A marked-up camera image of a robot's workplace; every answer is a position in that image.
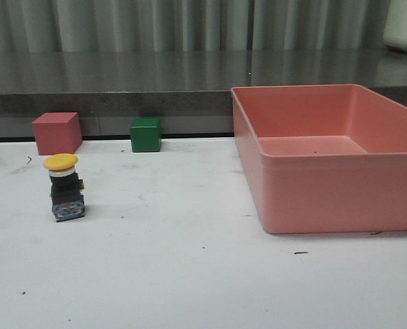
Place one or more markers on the yellow push button switch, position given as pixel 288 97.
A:
pixel 66 187

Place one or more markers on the green cube block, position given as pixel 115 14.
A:
pixel 145 135

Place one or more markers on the grey stone counter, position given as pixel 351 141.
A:
pixel 189 91

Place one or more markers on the pink plastic bin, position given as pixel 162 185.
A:
pixel 323 158

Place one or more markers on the pink cube block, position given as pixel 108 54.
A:
pixel 57 132

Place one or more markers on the white appliance on counter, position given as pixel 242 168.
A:
pixel 395 29

